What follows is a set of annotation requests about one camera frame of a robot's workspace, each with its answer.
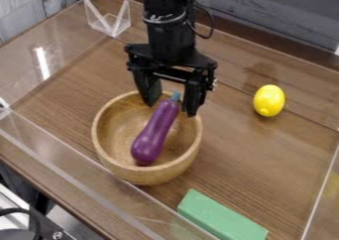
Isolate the yellow toy lemon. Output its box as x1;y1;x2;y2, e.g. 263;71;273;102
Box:
253;84;285;117

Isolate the green rectangular block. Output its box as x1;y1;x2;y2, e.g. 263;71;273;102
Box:
177;189;268;240

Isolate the brown wooden bowl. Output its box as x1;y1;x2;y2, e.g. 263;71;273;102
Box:
91;90;203;185

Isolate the clear acrylic corner bracket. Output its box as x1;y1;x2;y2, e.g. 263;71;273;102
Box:
84;0;131;38

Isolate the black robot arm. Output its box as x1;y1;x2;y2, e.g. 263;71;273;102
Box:
124;0;217;116

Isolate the black cable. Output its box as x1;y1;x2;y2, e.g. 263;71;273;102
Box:
0;207;44;240

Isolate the clear acrylic tray enclosure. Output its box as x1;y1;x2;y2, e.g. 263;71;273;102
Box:
0;5;339;240

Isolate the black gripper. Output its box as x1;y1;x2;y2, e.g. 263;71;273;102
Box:
124;17;217;117

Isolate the purple toy eggplant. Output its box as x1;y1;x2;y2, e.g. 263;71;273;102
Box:
131;92;181;166

